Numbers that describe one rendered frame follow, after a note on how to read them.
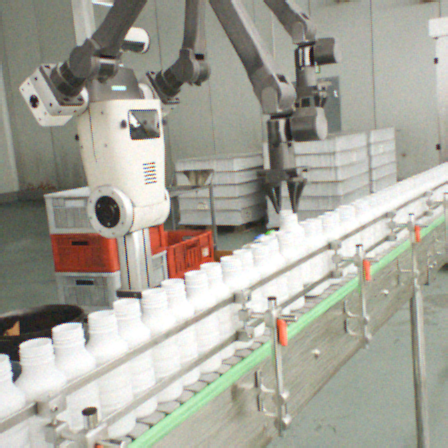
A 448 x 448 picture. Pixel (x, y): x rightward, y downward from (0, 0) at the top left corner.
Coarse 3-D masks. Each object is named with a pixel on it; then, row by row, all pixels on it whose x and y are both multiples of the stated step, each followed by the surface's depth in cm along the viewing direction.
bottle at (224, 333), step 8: (208, 264) 113; (216, 264) 113; (208, 272) 110; (216, 272) 110; (208, 280) 110; (216, 280) 110; (208, 288) 110; (216, 288) 110; (224, 288) 111; (216, 296) 110; (224, 296) 110; (224, 312) 111; (224, 320) 111; (224, 328) 111; (224, 336) 111; (232, 344) 112; (224, 352) 111; (232, 352) 112
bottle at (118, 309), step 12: (120, 300) 93; (132, 300) 93; (120, 312) 90; (132, 312) 91; (120, 324) 91; (132, 324) 91; (120, 336) 90; (132, 336) 90; (144, 336) 91; (132, 348) 90; (132, 360) 90; (144, 360) 91; (132, 372) 90; (144, 372) 91; (132, 384) 91; (144, 384) 91; (144, 408) 92
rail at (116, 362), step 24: (384, 216) 185; (384, 240) 185; (288, 264) 130; (312, 288) 140; (168, 336) 94; (120, 360) 85; (72, 384) 77; (168, 384) 94; (24, 408) 71; (120, 408) 85; (0, 432) 69
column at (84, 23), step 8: (72, 0) 1079; (80, 0) 1071; (88, 0) 1090; (80, 8) 1074; (88, 8) 1093; (80, 16) 1077; (88, 16) 1096; (80, 24) 1080; (88, 24) 1097; (80, 32) 1083; (88, 32) 1098; (80, 40) 1086
